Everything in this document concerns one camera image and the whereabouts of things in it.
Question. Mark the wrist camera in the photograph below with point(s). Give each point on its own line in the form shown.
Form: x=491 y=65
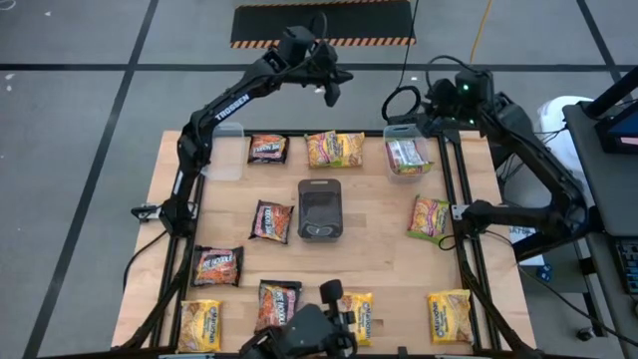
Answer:
x=296 y=44
x=476 y=90

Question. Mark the dark side cart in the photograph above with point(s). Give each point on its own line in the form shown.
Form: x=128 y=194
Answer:
x=613 y=189

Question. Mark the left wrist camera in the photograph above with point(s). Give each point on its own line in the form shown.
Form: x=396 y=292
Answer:
x=296 y=44

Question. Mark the black keyboard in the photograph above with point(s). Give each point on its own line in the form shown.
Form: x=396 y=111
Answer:
x=629 y=266

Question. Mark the black fire noodle pack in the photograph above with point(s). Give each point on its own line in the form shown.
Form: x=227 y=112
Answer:
x=217 y=266
x=269 y=148
x=278 y=309

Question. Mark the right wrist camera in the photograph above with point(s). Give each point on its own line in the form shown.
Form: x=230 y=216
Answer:
x=476 y=90

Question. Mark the lime chili shrimp ramen pack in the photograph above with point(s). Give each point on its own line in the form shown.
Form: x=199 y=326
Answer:
x=321 y=149
x=428 y=219
x=423 y=169
x=404 y=154

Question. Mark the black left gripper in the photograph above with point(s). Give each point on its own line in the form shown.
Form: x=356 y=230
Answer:
x=321 y=62

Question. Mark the yellow creamy chicken ramen pack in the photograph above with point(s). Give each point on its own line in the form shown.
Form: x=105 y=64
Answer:
x=364 y=319
x=199 y=326
x=450 y=316

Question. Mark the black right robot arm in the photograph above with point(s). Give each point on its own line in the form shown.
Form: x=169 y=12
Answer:
x=533 y=149

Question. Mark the clear plastic bin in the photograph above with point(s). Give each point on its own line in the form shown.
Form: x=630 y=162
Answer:
x=406 y=132
x=229 y=159

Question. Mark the black orange-striped floor mat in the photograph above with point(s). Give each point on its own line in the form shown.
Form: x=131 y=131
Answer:
x=374 y=22

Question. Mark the black monitor screen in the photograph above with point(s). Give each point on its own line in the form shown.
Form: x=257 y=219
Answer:
x=618 y=132

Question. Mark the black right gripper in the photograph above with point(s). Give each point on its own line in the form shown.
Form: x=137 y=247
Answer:
x=444 y=105

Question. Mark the grey translucent plastic bin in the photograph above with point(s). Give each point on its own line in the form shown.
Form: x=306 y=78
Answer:
x=319 y=209

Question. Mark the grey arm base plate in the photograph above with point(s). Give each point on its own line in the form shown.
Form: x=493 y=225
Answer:
x=144 y=213
x=457 y=212

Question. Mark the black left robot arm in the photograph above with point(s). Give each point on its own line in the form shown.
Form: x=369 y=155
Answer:
x=231 y=105

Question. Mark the white bag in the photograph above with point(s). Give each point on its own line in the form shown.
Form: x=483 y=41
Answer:
x=563 y=119

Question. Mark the white label box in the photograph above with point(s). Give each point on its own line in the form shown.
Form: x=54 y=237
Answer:
x=523 y=239

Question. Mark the yellow chicken flavor ramen pack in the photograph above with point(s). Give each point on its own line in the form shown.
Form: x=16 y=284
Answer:
x=351 y=149

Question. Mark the packets inside bin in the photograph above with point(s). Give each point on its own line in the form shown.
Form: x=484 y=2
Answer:
x=271 y=222

